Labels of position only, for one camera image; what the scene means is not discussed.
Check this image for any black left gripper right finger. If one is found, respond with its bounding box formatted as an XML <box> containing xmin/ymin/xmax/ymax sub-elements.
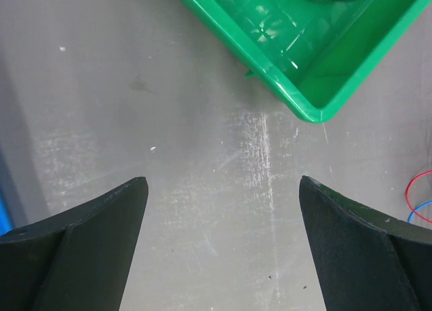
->
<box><xmin>299</xmin><ymin>176</ymin><xmax>431</xmax><ymax>310</ymax></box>

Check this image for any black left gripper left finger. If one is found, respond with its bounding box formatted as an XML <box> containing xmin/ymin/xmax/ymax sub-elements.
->
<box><xmin>1</xmin><ymin>177</ymin><xmax>149</xmax><ymax>310</ymax></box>

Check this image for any red cable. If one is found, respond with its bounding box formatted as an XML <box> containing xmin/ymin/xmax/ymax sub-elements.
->
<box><xmin>404</xmin><ymin>170</ymin><xmax>432</xmax><ymax>223</ymax></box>

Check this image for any blue cable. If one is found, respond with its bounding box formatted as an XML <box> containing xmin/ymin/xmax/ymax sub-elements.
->
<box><xmin>407</xmin><ymin>200</ymin><xmax>432</xmax><ymax>223</ymax></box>

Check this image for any blue plastic bin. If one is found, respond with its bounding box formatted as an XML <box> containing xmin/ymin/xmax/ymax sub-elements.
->
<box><xmin>0</xmin><ymin>193</ymin><xmax>14</xmax><ymax>235</ymax></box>

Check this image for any green plastic tray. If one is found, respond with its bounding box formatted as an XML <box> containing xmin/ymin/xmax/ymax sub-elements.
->
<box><xmin>180</xmin><ymin>0</ymin><xmax>431</xmax><ymax>123</ymax></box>

